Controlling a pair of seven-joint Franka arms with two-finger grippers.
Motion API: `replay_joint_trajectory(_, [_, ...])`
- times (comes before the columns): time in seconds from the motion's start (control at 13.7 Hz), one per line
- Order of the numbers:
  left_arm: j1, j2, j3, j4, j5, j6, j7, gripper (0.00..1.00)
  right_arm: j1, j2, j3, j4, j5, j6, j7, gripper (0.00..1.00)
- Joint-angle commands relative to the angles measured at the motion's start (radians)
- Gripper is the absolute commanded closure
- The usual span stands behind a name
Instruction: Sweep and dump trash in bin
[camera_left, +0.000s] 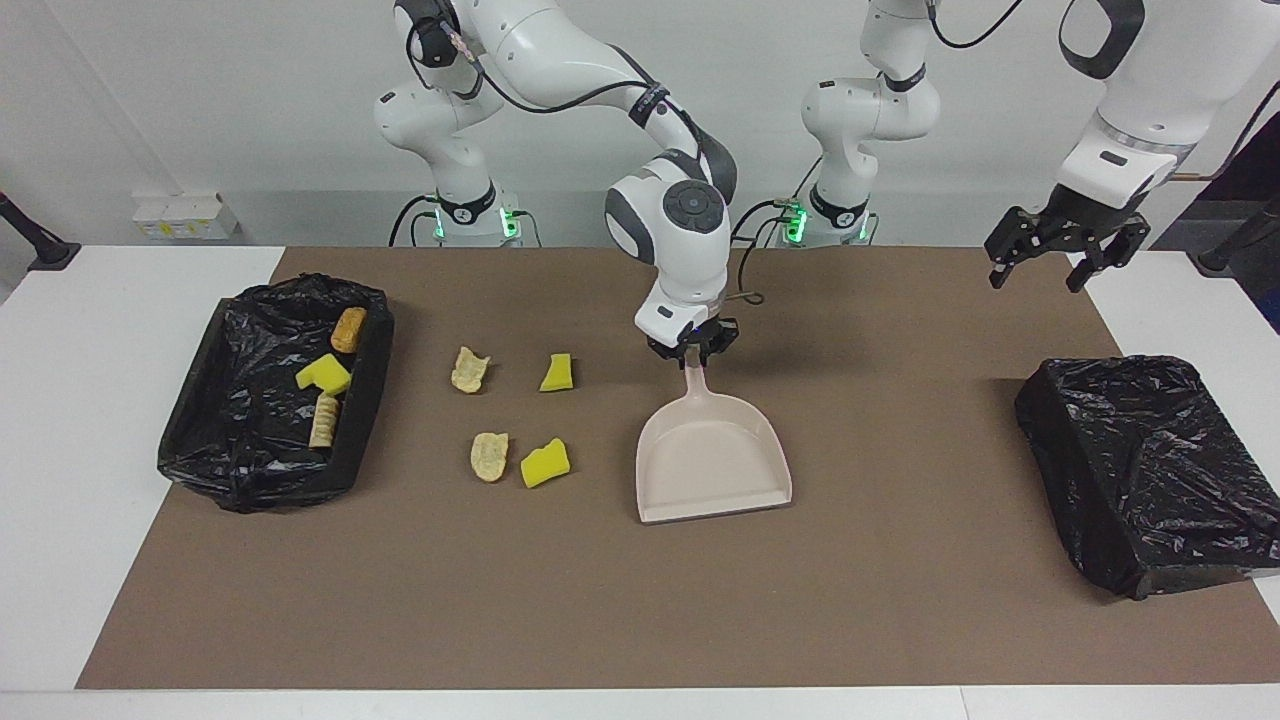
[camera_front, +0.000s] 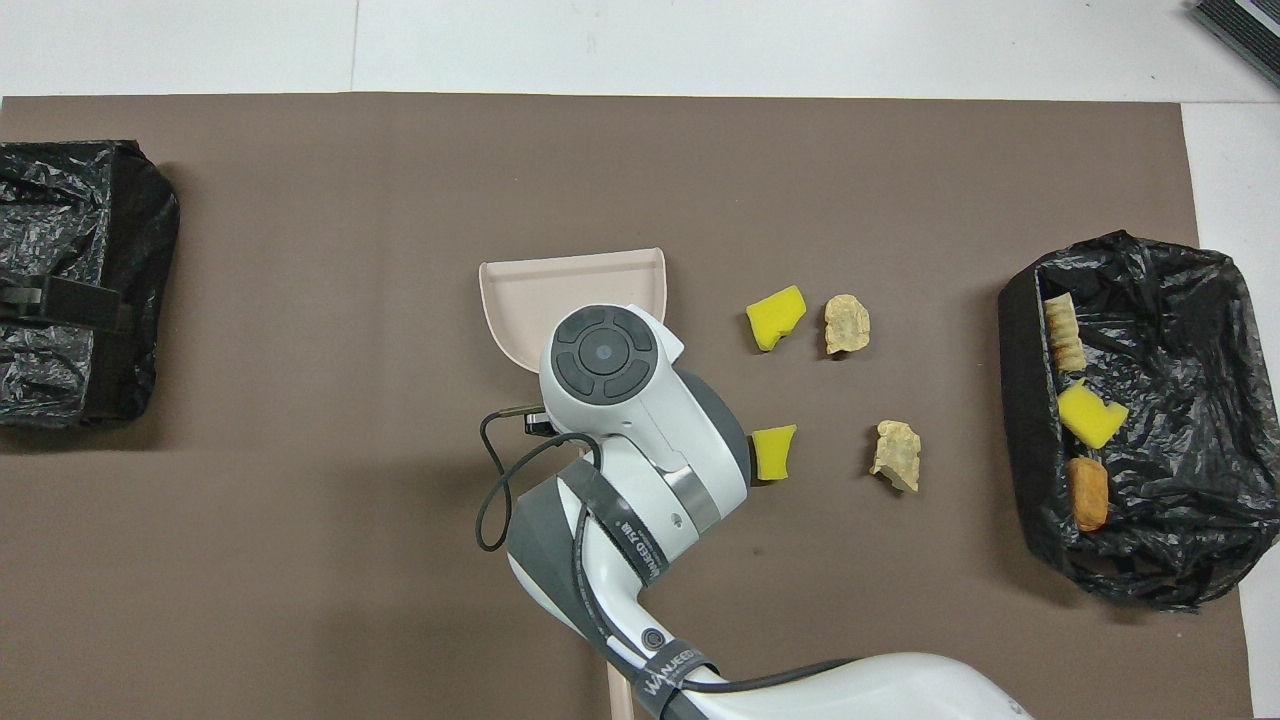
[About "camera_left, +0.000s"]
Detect oval pale bread piece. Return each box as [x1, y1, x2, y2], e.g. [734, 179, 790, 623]
[470, 431, 510, 484]

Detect orange striped bread roll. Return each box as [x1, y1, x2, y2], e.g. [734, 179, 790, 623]
[308, 392, 343, 450]

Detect brown table mat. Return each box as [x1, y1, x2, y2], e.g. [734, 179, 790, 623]
[76, 247, 1280, 691]

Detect white wall socket box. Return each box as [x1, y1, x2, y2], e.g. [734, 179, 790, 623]
[133, 192, 241, 241]

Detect beige plastic dustpan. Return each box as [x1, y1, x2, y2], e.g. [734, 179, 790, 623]
[636, 355, 794, 525]

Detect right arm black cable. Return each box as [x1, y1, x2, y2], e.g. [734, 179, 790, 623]
[405, 0, 766, 306]

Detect L-shaped yellow sponge piece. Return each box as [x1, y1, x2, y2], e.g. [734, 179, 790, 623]
[295, 353, 354, 397]

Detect brown oval bread roll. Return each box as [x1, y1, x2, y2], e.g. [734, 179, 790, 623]
[331, 306, 369, 355]

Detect black base power cable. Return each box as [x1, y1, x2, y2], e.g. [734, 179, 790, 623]
[388, 195, 442, 248]
[728, 198, 803, 249]

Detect black bag lined bin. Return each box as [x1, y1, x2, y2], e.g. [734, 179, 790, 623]
[1014, 354, 1280, 601]
[157, 273, 396, 514]

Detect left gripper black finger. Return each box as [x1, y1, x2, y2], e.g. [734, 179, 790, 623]
[1066, 222, 1151, 293]
[985, 208, 1046, 289]

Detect black stand foot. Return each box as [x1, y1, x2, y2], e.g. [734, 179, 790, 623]
[0, 190, 81, 273]
[1187, 195, 1280, 279]

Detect wedge yellow sponge piece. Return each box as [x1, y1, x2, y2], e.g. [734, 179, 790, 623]
[520, 437, 572, 490]

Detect jagged pale bread piece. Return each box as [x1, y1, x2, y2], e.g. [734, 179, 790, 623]
[450, 346, 492, 395]

